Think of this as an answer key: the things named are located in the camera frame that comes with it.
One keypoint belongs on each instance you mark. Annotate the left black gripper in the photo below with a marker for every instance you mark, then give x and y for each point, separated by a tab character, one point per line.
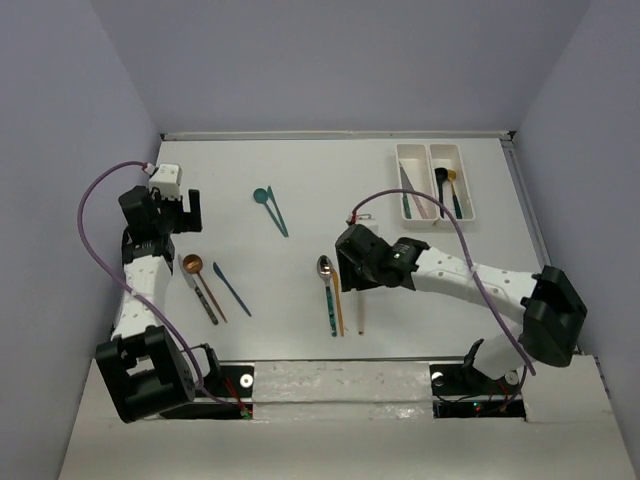
187	221

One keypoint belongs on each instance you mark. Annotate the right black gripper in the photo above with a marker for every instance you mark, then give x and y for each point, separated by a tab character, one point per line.
350	275

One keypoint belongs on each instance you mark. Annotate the orange plastic knife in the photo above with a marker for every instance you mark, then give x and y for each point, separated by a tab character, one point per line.
336	286

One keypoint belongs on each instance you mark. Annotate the steel spoon green handle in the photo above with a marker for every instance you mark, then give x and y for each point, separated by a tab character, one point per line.
324	271

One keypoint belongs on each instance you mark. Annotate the beige wooden spoon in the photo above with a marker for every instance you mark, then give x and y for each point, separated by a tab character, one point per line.
360	312

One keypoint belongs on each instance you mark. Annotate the steel knife green handle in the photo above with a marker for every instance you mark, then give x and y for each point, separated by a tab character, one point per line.
406	197

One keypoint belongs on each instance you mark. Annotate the teal plastic spoon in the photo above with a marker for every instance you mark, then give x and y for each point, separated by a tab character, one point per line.
260	196

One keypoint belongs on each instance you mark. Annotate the black spoon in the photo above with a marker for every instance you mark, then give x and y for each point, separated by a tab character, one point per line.
441	177

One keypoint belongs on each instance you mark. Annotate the gold spoon green handle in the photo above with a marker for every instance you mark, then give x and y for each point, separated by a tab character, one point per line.
451	176

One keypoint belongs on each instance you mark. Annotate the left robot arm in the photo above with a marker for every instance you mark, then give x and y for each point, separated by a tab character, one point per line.
144	364

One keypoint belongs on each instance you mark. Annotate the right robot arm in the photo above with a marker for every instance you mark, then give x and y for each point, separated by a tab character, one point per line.
540	315

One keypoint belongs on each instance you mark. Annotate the copper spoon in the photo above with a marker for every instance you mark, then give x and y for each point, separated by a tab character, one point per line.
194	265

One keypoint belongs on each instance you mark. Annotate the blue plastic knife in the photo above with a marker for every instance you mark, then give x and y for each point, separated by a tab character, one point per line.
218	271

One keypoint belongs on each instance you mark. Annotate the teal plastic knife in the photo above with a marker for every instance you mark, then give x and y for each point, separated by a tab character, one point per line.
281	221

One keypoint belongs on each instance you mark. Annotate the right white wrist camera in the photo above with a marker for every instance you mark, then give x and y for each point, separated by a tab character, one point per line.
368	221

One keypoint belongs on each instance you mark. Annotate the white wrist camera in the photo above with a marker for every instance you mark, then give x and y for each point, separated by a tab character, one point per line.
368	221
166	182

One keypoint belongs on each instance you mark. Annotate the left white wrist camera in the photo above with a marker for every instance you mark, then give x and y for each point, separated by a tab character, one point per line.
166	182

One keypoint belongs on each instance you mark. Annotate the steel knife dark handle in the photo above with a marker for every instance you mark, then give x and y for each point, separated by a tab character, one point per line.
191	283

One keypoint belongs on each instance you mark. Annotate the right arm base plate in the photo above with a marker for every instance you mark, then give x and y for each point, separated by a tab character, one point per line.
459	393

